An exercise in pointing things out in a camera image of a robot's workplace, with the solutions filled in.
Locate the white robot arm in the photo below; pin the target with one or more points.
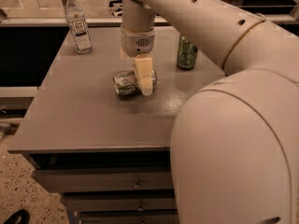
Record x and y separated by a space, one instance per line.
235 143

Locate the grey drawer cabinet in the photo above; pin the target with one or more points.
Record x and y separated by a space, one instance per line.
77 121

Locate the clear plastic water bottle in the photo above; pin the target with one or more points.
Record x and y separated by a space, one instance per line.
75 18

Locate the white green 7up can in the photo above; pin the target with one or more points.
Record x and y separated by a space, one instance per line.
128 83

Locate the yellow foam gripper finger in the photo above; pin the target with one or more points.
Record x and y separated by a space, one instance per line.
143 73

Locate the black shoe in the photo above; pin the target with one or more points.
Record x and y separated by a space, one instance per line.
20 217

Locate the grey middle drawer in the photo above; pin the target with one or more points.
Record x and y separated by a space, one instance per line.
121 201

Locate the grey top drawer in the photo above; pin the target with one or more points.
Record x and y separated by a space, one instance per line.
106 179

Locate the green soda can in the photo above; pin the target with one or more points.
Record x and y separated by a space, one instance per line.
187 54

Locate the grey bottom drawer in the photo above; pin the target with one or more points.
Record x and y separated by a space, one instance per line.
131 217

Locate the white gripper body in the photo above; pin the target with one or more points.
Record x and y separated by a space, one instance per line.
137 43

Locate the grey drawer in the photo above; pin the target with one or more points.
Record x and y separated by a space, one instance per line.
106 179
121 201
131 217

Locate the black office chair base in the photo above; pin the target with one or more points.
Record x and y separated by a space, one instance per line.
116 6

